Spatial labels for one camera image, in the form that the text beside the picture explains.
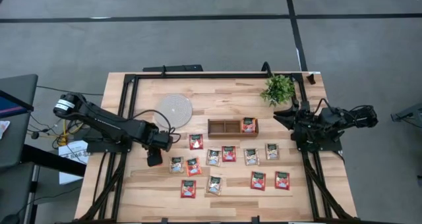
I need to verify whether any brown wooden three-compartment tea box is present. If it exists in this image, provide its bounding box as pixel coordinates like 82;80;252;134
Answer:
207;118;260;138

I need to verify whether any black power strip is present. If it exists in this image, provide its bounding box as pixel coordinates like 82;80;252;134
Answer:
142;64;204;73

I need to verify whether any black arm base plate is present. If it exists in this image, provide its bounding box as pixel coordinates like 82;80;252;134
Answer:
295;126;344;153
86;131;135;154

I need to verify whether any white paper sheet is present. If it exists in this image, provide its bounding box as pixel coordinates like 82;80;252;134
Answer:
0;120;11;141

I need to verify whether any red strawberry tea sachet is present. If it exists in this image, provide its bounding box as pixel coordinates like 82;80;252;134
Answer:
221;146;237;163
274;171;291;191
180;179;197;199
189;134;204;151
250;171;267;192

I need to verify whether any round white woven placemat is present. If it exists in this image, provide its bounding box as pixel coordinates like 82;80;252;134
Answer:
155;93;194;130

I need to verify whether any orange tea sachet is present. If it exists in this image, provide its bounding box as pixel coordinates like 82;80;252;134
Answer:
241;117;257;134
185;157;202;177

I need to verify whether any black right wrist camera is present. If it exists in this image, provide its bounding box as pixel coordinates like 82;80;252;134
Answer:
316;107;344;128

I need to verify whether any black table crossbar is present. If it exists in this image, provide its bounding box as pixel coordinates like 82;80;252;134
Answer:
20;144;87;178

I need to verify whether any white printed cardboard box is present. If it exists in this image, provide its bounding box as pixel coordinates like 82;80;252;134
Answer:
58;140;89;185

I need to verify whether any laptop with blue screen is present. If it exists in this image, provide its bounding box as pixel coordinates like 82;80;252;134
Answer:
0;89;35;119

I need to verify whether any grey side table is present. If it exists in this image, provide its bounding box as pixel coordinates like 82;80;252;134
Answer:
0;74;39;224

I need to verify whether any beige vanilla tea sachet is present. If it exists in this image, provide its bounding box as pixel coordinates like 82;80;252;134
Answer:
265;143;280;161
244;148;260;166
169;156;185;174
206;176;223;196
206;149;222;167

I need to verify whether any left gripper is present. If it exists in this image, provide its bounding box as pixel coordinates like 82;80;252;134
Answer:
140;122;164;167

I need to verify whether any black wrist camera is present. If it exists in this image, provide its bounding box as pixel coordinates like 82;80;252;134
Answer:
154;130;174;152
316;107;344;128

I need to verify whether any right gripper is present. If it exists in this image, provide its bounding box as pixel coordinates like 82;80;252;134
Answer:
273;101;318;142

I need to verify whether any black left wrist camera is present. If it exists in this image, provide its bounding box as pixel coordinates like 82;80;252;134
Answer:
154;130;174;152

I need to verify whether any yellow cable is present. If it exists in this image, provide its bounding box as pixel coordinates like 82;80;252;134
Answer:
55;118;83;148

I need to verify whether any black curved bracket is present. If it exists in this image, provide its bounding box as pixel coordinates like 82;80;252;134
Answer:
260;61;273;77

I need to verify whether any black metal table frame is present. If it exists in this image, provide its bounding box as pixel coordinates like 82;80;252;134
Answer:
77;70;361;224

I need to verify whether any small green potted plant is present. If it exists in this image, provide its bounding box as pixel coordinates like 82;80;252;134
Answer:
259;73;297;107

